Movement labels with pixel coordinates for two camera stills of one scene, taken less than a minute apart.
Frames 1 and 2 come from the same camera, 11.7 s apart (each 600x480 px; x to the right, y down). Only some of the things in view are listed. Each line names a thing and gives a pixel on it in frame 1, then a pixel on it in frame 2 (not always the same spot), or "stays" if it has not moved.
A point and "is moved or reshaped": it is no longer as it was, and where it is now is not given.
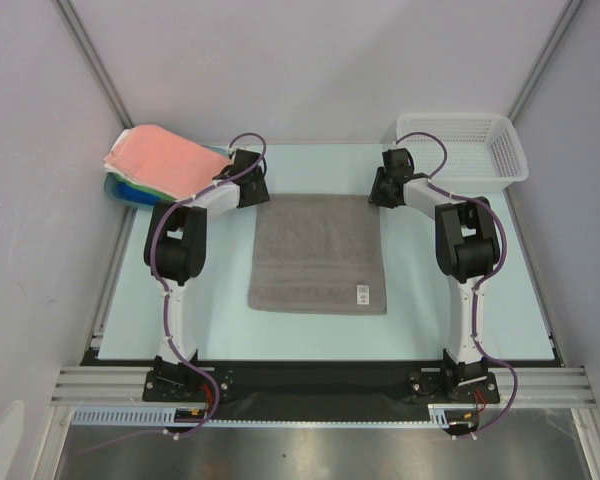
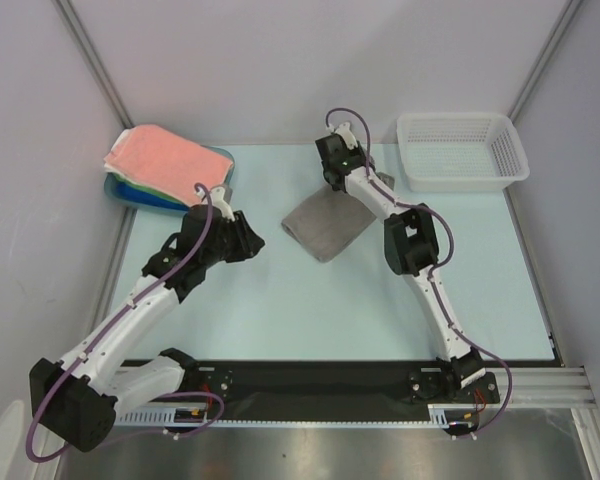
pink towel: x=165 y=160 stays
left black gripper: x=261 y=194 -> x=248 y=243
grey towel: x=319 y=254 is moved or reshaped
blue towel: x=137 y=195 stays
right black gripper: x=381 y=192 -> x=333 y=179
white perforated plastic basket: x=464 y=152 stays
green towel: x=148 y=190 stays
